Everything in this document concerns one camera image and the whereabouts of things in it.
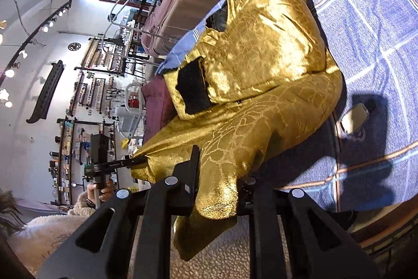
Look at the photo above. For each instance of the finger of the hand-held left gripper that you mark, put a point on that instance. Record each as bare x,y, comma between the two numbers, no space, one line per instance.
130,162

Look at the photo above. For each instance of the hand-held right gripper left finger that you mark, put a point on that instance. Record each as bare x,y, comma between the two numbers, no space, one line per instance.
183,187

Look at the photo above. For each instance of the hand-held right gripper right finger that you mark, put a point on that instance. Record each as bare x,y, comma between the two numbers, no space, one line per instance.
266,233

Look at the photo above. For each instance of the gold hooded jacket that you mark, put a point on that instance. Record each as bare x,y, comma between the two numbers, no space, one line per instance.
261,53

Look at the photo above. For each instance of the person's left forearm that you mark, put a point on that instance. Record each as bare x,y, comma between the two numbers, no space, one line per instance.
49,230

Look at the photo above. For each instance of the person's left hand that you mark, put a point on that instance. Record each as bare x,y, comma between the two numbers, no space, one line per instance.
106,190

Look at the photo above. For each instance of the black product shelf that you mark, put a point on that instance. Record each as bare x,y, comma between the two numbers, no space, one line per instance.
70,148

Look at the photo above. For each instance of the white trolley cart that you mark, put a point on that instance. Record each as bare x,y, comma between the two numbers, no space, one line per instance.
132,92

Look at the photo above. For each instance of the maroon quilted jacket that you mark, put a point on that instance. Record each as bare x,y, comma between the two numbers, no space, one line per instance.
156,102

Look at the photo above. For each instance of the smartphone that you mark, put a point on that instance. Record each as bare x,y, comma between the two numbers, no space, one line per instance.
354,117

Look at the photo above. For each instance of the blue plaid bed sheet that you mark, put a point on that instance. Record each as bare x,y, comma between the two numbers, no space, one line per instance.
359,20

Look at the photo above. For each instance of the black curved wall ornament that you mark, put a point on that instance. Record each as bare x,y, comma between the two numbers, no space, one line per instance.
47,91

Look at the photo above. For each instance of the wall display rack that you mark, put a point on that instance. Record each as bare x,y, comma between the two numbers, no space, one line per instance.
104,56

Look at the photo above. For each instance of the round wall clock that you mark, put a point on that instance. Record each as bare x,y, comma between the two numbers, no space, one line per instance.
74,46

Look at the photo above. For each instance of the ceiling track light rail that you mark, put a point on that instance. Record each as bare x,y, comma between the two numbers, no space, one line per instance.
39,29

